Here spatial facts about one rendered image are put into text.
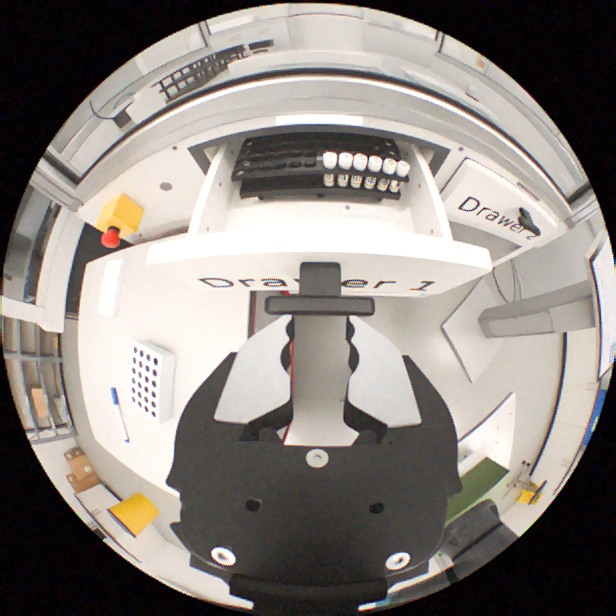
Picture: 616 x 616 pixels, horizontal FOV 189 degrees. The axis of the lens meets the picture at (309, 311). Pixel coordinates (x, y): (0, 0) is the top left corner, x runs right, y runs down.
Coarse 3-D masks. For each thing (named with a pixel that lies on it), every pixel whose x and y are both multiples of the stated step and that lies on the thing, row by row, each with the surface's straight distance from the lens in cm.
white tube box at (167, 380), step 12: (132, 348) 40; (144, 348) 37; (156, 348) 38; (132, 360) 40; (144, 360) 37; (156, 360) 36; (168, 360) 36; (132, 372) 41; (144, 372) 38; (156, 372) 37; (168, 372) 36; (132, 384) 42; (144, 384) 38; (156, 384) 38; (168, 384) 37; (132, 396) 43; (144, 396) 40; (156, 396) 37; (168, 396) 38; (144, 408) 41; (156, 408) 38; (168, 408) 40; (156, 420) 39
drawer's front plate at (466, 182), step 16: (464, 176) 28; (480, 176) 29; (496, 176) 31; (448, 192) 31; (464, 192) 31; (480, 192) 32; (496, 192) 33; (512, 192) 34; (448, 208) 33; (464, 208) 34; (480, 208) 35; (496, 208) 36; (512, 208) 37; (528, 208) 39; (496, 224) 41; (512, 224) 42; (544, 224) 46; (528, 240) 51
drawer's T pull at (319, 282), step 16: (304, 272) 14; (320, 272) 14; (336, 272) 14; (304, 288) 14; (320, 288) 14; (336, 288) 14; (272, 304) 14; (288, 304) 14; (304, 304) 14; (320, 304) 14; (336, 304) 14; (352, 304) 14; (368, 304) 14
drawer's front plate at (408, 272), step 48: (192, 240) 16; (240, 240) 14; (288, 240) 13; (336, 240) 13; (384, 240) 14; (432, 240) 16; (240, 288) 24; (288, 288) 23; (384, 288) 23; (432, 288) 24
